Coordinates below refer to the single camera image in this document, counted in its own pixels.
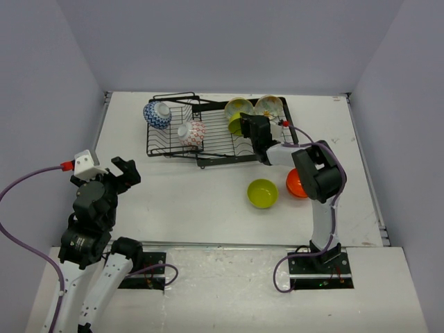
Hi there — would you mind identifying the lime green bowl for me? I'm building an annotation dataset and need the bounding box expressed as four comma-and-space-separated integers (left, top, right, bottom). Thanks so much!
247, 179, 279, 209
228, 112, 246, 137

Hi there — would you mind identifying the yellow sun pattern bowl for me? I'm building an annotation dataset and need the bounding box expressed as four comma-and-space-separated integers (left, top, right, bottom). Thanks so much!
224, 97, 254, 119

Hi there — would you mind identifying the floral orange green bowl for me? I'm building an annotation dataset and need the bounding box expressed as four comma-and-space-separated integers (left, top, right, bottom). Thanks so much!
254, 95, 284, 119

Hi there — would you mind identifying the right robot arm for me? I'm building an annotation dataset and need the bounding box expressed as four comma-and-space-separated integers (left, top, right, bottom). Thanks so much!
240, 113, 347, 273

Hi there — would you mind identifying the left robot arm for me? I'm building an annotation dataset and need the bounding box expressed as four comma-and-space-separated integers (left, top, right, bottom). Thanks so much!
42, 151, 144, 332

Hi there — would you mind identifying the red pattern white bowl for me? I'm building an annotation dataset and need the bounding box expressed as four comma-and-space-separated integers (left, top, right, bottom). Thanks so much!
177, 120, 206, 146

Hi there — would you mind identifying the blue zigzag pattern bowl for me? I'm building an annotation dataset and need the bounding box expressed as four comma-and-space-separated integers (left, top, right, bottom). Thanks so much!
143, 101, 172, 130

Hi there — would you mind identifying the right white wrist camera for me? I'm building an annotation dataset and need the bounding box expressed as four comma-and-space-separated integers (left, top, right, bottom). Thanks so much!
271, 120, 289, 142

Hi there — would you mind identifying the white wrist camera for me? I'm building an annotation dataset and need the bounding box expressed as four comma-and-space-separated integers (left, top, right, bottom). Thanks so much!
271, 120, 289, 142
74, 149, 108, 182

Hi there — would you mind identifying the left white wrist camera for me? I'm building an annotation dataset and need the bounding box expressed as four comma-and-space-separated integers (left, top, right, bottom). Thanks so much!
74, 149, 108, 182

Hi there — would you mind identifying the black wire dish rack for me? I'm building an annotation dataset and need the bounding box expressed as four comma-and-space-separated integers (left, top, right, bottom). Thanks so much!
145, 91, 301, 169

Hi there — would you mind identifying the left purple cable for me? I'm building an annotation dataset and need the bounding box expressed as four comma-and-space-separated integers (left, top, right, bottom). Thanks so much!
0, 160, 76, 333

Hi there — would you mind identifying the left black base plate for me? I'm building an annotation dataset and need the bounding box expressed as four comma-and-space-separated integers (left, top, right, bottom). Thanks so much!
119, 251, 167, 291

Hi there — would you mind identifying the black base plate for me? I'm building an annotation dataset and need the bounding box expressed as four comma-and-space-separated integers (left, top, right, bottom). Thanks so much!
288, 252, 355, 291
119, 251, 167, 291

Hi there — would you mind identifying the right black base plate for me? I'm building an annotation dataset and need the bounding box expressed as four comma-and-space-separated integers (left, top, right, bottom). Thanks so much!
288, 252, 355, 291

